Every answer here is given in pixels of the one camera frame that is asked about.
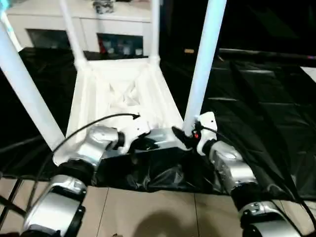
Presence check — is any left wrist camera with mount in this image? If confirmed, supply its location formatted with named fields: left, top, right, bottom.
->
left=120, top=115, right=152, bottom=154

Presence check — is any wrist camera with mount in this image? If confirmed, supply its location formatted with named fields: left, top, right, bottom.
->
left=120, top=115, right=152, bottom=154
left=194, top=111, right=218, bottom=155

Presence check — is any dark object on cabinet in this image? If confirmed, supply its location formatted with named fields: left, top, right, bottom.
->
left=92, top=0, right=115, bottom=14

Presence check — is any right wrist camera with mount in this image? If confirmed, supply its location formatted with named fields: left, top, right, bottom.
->
left=194, top=111, right=218, bottom=155

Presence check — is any long black bar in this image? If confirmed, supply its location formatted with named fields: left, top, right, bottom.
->
left=219, top=48, right=316, bottom=60

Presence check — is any black folding table frame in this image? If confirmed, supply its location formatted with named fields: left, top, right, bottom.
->
left=0, top=177, right=28, bottom=216

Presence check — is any white cabinet with glass doors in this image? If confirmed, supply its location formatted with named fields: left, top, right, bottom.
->
left=6, top=0, right=155, bottom=59

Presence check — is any white flat board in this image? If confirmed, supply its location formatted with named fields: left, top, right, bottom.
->
left=300, top=66, right=316, bottom=84

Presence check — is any black glossy mat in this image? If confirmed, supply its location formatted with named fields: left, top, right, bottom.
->
left=0, top=48, right=316, bottom=201

